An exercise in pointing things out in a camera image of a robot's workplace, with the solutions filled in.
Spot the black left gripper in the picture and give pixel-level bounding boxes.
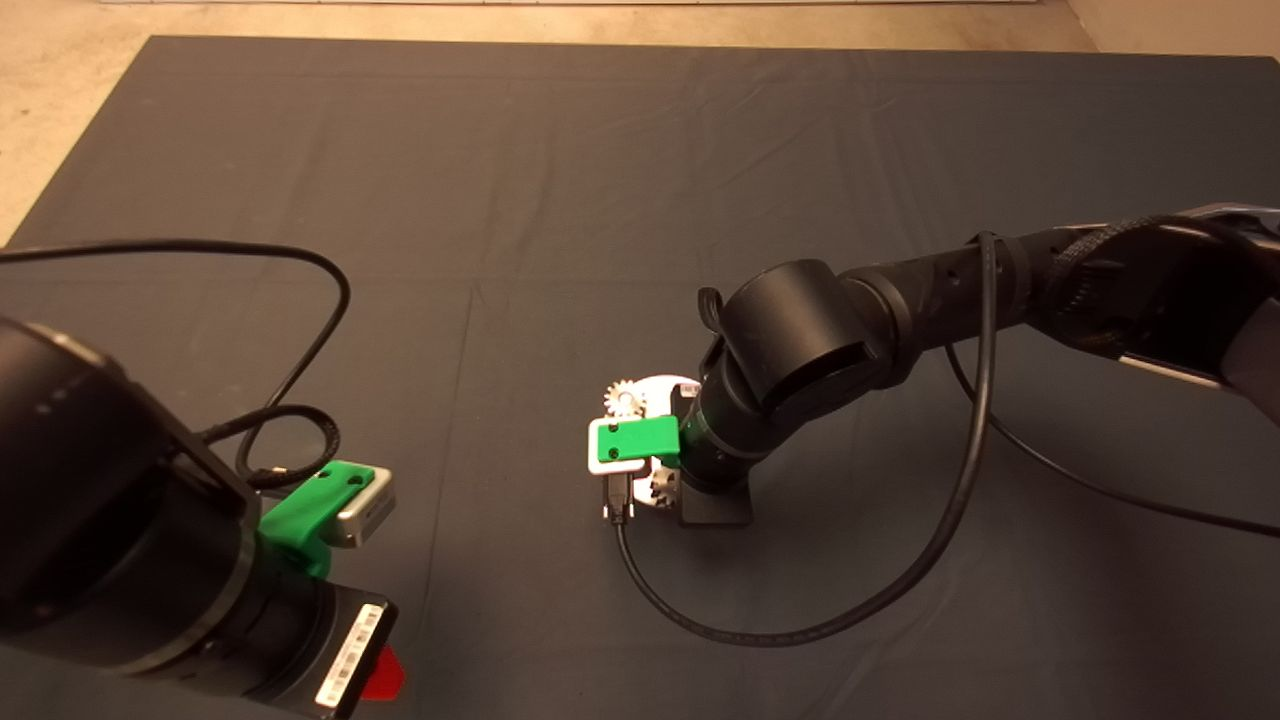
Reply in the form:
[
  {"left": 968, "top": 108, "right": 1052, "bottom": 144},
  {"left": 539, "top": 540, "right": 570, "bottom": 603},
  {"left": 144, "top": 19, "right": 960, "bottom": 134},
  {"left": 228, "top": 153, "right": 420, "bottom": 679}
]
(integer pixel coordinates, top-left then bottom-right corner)
[{"left": 298, "top": 580, "right": 407, "bottom": 720}]

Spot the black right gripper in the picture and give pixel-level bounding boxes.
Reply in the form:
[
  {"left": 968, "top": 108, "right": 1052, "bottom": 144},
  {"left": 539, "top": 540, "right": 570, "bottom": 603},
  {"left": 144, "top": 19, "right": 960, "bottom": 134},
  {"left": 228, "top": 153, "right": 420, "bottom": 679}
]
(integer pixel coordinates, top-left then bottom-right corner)
[{"left": 667, "top": 382, "right": 754, "bottom": 529}]

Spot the dark grey table cloth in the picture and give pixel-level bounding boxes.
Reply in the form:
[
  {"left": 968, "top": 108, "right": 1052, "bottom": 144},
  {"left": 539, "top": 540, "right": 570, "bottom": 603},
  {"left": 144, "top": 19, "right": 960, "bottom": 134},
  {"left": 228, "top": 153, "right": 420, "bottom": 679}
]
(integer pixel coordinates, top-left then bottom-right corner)
[{"left": 0, "top": 36, "right": 1280, "bottom": 720}]

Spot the black right camera cable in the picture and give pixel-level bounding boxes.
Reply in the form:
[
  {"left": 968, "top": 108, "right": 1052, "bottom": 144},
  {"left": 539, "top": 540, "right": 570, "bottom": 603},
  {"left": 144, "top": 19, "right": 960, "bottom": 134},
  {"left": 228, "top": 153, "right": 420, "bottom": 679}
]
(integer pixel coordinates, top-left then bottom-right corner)
[{"left": 601, "top": 231, "right": 1280, "bottom": 649}]

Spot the black camera cable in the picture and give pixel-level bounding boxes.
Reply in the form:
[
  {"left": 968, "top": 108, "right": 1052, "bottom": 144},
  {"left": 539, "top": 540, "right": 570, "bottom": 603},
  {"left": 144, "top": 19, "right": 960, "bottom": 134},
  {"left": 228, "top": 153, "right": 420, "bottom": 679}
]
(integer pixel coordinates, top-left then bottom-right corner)
[
  {"left": 601, "top": 231, "right": 1280, "bottom": 649},
  {"left": 0, "top": 237, "right": 353, "bottom": 471}
]

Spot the green right camera mount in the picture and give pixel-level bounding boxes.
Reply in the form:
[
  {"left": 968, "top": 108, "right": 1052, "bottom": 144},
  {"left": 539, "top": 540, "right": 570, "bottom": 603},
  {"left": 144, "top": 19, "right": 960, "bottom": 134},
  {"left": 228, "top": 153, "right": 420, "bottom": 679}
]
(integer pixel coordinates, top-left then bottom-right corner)
[{"left": 596, "top": 416, "right": 687, "bottom": 471}]

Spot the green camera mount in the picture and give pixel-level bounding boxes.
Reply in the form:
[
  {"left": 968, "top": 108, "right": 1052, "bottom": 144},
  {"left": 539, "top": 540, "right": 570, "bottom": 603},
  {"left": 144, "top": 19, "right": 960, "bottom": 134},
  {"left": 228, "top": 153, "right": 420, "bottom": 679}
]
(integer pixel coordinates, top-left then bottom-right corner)
[
  {"left": 596, "top": 416, "right": 687, "bottom": 471},
  {"left": 257, "top": 459, "right": 377, "bottom": 580}
]

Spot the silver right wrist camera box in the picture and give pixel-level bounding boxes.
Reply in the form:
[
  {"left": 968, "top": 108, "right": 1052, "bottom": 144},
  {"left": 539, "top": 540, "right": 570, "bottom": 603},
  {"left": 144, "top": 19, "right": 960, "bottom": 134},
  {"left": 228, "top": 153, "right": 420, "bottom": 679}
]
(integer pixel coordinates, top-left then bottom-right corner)
[{"left": 587, "top": 417, "right": 650, "bottom": 476}]

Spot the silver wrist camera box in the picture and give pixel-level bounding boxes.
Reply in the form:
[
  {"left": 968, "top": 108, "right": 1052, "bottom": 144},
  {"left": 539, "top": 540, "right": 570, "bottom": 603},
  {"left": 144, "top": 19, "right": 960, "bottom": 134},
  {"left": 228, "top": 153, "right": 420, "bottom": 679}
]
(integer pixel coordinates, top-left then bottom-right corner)
[
  {"left": 333, "top": 464, "right": 397, "bottom": 550},
  {"left": 587, "top": 417, "right": 650, "bottom": 476}
]

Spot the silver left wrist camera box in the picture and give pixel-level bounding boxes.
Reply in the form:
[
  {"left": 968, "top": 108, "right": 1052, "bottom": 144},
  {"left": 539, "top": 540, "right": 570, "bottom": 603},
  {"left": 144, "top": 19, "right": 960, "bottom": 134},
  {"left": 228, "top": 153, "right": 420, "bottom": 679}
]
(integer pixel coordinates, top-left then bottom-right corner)
[{"left": 333, "top": 464, "right": 397, "bottom": 550}]

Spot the green left camera mount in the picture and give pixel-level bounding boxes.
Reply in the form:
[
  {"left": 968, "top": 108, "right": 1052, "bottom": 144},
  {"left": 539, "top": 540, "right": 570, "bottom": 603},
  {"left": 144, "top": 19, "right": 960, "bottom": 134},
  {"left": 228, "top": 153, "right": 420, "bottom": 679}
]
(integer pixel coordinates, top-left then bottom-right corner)
[{"left": 257, "top": 459, "right": 377, "bottom": 580}]

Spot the braided black arm cable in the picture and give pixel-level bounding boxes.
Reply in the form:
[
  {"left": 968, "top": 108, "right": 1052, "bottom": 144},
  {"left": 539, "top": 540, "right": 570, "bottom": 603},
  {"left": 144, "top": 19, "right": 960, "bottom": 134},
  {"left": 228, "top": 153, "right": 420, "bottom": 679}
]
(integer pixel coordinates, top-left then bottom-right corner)
[
  {"left": 1045, "top": 211, "right": 1280, "bottom": 293},
  {"left": 198, "top": 402, "right": 342, "bottom": 492}
]

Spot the black left camera cable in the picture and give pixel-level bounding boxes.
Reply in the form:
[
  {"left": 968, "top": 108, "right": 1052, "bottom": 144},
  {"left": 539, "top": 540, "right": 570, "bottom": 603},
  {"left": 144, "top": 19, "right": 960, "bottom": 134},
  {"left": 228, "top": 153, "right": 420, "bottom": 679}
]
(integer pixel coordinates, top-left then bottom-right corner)
[{"left": 0, "top": 237, "right": 353, "bottom": 471}]

